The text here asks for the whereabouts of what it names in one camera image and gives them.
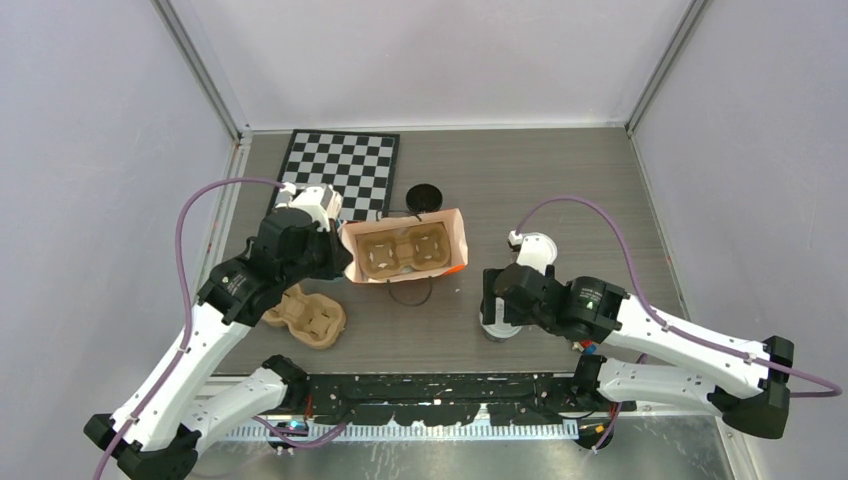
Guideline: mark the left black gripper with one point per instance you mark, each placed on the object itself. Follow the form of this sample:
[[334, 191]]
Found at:
[[339, 256]]

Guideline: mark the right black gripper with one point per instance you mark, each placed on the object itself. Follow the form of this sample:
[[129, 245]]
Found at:
[[488, 305]]

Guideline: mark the white sip lid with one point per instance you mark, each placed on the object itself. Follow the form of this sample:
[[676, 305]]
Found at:
[[496, 326]]

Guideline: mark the white cup lid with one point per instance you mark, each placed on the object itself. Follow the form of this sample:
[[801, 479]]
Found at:
[[543, 244]]

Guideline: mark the orange paper bag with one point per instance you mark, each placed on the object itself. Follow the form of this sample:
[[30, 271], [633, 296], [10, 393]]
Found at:
[[454, 223]]

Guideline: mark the black paper cup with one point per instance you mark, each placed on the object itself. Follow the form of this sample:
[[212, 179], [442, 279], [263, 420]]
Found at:
[[424, 198], [499, 336]]

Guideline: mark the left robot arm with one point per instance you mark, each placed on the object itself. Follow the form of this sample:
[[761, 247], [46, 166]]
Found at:
[[161, 431]]

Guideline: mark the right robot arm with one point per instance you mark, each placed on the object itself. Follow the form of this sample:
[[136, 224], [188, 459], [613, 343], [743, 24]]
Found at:
[[740, 381]]

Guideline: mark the tan cardboard cup carrier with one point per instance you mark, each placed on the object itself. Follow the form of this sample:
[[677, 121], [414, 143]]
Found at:
[[313, 319]]

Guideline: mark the black white chessboard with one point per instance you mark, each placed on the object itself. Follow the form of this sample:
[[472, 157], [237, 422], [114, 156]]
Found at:
[[360, 166]]

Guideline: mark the red blue toy blocks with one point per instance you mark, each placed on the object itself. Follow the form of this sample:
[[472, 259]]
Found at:
[[585, 347]]

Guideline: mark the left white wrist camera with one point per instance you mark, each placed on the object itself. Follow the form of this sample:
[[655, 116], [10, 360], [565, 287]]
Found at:
[[321, 201]]

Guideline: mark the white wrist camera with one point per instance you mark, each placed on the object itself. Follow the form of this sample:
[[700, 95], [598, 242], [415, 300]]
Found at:
[[530, 245], [321, 201]]

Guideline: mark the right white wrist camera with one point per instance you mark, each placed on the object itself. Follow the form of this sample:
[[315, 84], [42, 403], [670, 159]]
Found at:
[[530, 245]]

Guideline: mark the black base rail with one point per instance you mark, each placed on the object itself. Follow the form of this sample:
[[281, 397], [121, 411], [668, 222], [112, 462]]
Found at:
[[508, 399]]

